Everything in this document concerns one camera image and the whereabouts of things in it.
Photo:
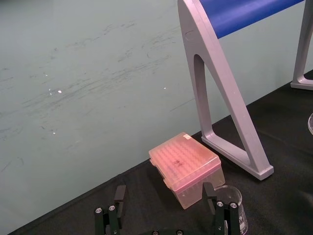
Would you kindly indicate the grey stand with blue bar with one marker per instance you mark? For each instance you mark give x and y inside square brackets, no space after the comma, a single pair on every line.
[220,80]

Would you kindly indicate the black table cloth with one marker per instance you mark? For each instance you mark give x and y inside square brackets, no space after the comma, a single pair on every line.
[274,137]

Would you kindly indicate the clear glass vessel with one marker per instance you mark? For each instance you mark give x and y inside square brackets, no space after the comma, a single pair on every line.
[311,123]

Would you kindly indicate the pink translucent pipette tip box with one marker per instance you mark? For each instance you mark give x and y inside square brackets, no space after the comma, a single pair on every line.
[182,162]

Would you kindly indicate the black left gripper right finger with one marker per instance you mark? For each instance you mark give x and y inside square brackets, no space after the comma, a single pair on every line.
[209,198]

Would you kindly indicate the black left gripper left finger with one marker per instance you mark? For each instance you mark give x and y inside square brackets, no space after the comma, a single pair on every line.
[119,195]

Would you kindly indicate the clear glass beaker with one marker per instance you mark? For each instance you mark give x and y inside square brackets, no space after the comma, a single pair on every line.
[234,210]

